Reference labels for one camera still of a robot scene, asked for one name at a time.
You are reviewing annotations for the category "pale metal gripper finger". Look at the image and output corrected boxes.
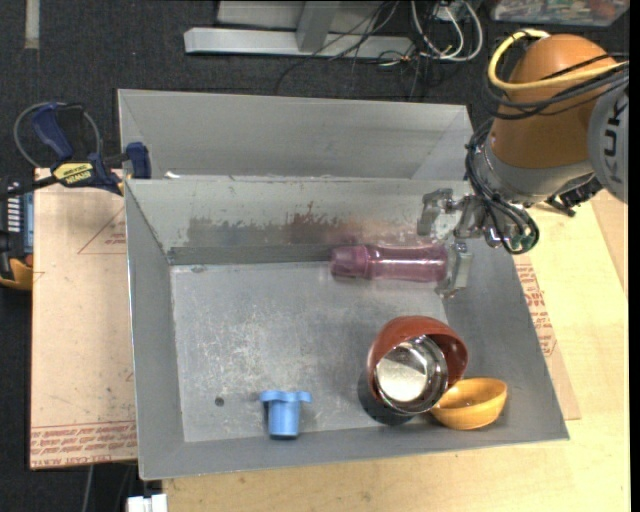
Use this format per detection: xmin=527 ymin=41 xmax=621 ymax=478
xmin=416 ymin=188 xmax=467 ymax=237
xmin=433 ymin=240 xmax=474 ymax=300

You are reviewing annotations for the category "pink clear plastic bottle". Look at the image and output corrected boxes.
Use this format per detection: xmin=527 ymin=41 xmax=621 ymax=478
xmin=329 ymin=243 xmax=450 ymax=284

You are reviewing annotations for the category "red-brown bowl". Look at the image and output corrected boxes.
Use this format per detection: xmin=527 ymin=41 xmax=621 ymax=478
xmin=366 ymin=315 xmax=471 ymax=402

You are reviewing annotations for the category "shiny steel bowl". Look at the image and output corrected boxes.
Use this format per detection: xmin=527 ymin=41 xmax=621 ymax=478
xmin=372 ymin=334 xmax=450 ymax=416

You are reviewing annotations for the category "orange bowl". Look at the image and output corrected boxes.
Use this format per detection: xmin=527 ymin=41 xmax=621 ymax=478
xmin=429 ymin=377 xmax=509 ymax=431

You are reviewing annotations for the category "grey metal bin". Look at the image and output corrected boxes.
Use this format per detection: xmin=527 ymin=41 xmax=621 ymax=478
xmin=117 ymin=88 xmax=571 ymax=481

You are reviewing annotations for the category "blue plastic cap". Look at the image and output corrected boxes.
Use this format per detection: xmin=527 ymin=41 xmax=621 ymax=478
xmin=258 ymin=389 xmax=313 ymax=441

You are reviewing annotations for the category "brown cardboard board red print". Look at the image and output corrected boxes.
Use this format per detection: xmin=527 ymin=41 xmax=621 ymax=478
xmin=29 ymin=167 xmax=583 ymax=471

